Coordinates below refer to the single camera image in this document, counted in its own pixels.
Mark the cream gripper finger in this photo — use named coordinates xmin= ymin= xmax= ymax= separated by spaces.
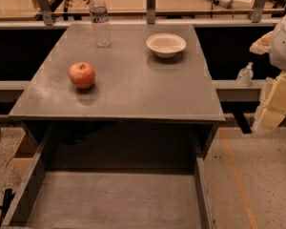
xmin=249 ymin=31 xmax=273 ymax=54
xmin=253 ymin=71 xmax=286 ymax=134

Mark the red apple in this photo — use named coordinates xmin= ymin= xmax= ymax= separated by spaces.
xmin=69 ymin=62 xmax=95 ymax=90

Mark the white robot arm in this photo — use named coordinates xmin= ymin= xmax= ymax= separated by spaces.
xmin=250 ymin=14 xmax=286 ymax=135

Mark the grey open top drawer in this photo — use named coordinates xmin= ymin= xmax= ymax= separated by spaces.
xmin=0 ymin=123 xmax=216 ymax=229

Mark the white paper bowl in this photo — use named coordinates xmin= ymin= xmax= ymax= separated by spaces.
xmin=146 ymin=33 xmax=187 ymax=58

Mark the grey metal cabinet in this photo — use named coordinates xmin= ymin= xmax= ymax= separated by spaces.
xmin=10 ymin=23 xmax=225 ymax=152

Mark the clear plastic water bottle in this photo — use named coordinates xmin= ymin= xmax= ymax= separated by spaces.
xmin=89 ymin=0 xmax=111 ymax=48

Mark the grey metal bracket right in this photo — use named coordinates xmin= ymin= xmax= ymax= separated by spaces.
xmin=248 ymin=0 xmax=268 ymax=23

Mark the grey metal bracket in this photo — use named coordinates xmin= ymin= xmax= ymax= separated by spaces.
xmin=248 ymin=0 xmax=268 ymax=23
xmin=36 ymin=0 xmax=55 ymax=26
xmin=146 ymin=0 xmax=155 ymax=24

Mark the grey metal bracket middle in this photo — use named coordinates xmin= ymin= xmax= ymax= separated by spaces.
xmin=146 ymin=0 xmax=155 ymax=24

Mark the grey metal bracket left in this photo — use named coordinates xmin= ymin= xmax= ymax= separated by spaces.
xmin=36 ymin=0 xmax=55 ymax=26

